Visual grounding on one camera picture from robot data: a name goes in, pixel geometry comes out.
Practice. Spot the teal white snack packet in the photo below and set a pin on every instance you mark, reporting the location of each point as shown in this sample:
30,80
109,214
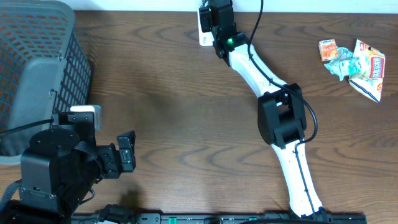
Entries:
333,65

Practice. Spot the dark grey plastic basket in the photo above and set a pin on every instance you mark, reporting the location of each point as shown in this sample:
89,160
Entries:
44,69

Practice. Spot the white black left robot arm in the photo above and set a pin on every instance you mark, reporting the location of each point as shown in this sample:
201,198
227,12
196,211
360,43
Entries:
60,167

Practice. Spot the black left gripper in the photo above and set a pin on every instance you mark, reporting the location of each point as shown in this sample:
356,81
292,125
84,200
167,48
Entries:
109,158

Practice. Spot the small teal candy box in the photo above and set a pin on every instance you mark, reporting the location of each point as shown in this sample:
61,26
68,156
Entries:
356,65

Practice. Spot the small orange candy box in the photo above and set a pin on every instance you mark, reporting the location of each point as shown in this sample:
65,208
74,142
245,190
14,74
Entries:
328,50

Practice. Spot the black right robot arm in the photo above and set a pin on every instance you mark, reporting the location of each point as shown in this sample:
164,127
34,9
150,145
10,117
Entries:
281,117

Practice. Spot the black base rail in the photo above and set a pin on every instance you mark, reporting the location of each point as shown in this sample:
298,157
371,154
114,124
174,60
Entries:
269,217

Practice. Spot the white barcode scanner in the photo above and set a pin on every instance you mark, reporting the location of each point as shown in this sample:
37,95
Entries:
205,38

